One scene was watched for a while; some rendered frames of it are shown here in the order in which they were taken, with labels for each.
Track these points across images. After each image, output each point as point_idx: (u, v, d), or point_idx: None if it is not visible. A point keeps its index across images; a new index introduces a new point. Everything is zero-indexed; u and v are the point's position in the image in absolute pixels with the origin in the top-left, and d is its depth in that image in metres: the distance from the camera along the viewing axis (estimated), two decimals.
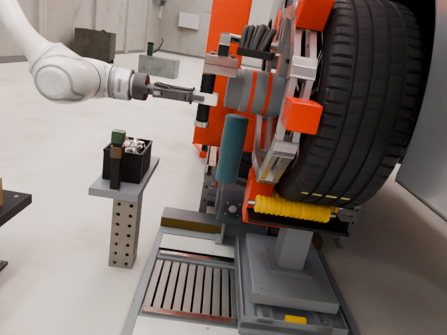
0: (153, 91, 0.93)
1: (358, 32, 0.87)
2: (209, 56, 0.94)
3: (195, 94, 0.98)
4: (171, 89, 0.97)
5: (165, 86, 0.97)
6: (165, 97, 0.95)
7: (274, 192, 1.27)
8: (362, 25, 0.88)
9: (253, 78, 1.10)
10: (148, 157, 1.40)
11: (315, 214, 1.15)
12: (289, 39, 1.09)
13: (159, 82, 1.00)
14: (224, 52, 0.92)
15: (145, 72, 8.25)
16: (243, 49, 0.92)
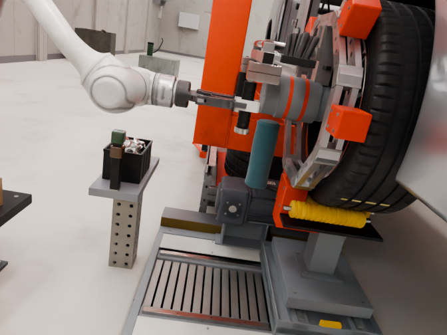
0: (197, 98, 0.94)
1: (404, 40, 0.88)
2: (253, 64, 0.95)
3: (237, 102, 0.98)
4: (213, 96, 0.98)
5: (207, 94, 0.98)
6: (209, 104, 0.95)
7: (306, 197, 1.27)
8: (408, 34, 0.88)
9: (290, 84, 1.11)
10: (148, 157, 1.40)
11: (350, 219, 1.16)
12: (327, 46, 1.09)
13: (201, 90, 1.00)
14: (269, 60, 0.93)
15: None
16: (289, 57, 0.92)
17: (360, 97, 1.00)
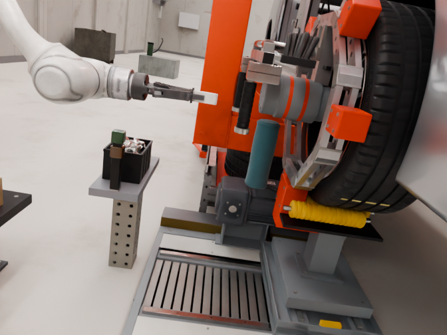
0: (154, 91, 0.94)
1: (404, 40, 0.88)
2: (253, 64, 0.95)
3: (195, 94, 0.99)
4: (171, 88, 0.98)
5: (165, 86, 0.97)
6: (166, 97, 0.95)
7: (306, 197, 1.27)
8: (408, 34, 0.88)
9: (290, 84, 1.11)
10: (148, 157, 1.40)
11: (350, 219, 1.16)
12: (327, 46, 1.09)
13: (157, 82, 1.00)
14: (269, 60, 0.93)
15: (145, 72, 8.25)
16: (289, 57, 0.92)
17: (360, 97, 1.00)
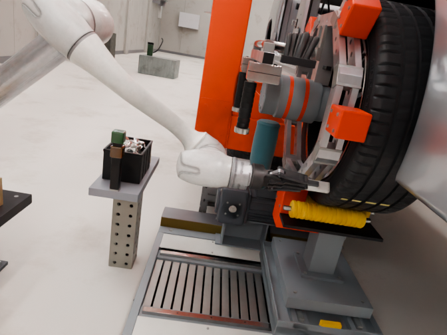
0: (279, 169, 0.98)
1: (404, 40, 0.88)
2: (253, 64, 0.95)
3: (308, 181, 1.04)
4: None
5: None
6: (288, 176, 0.99)
7: (306, 197, 1.27)
8: (408, 34, 0.88)
9: (290, 84, 1.11)
10: (148, 157, 1.40)
11: (350, 219, 1.16)
12: (327, 46, 1.09)
13: None
14: (269, 60, 0.93)
15: (145, 72, 8.25)
16: (289, 57, 0.92)
17: (360, 97, 1.00)
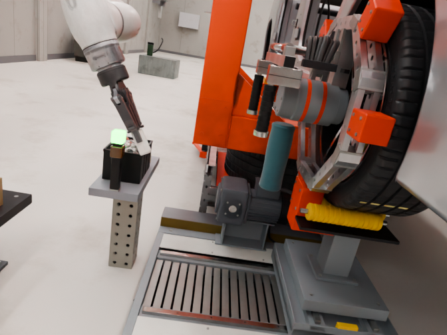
0: (116, 96, 0.87)
1: (426, 45, 0.88)
2: (274, 68, 0.95)
3: (138, 131, 0.94)
4: (129, 108, 0.92)
5: (128, 101, 0.91)
6: (118, 109, 0.89)
7: (322, 200, 1.28)
8: (430, 38, 0.89)
9: (308, 87, 1.11)
10: (148, 157, 1.40)
11: (367, 222, 1.16)
12: (345, 49, 1.10)
13: (128, 90, 0.93)
14: (290, 64, 0.93)
15: (145, 72, 8.25)
16: (310, 61, 0.92)
17: (379, 101, 1.00)
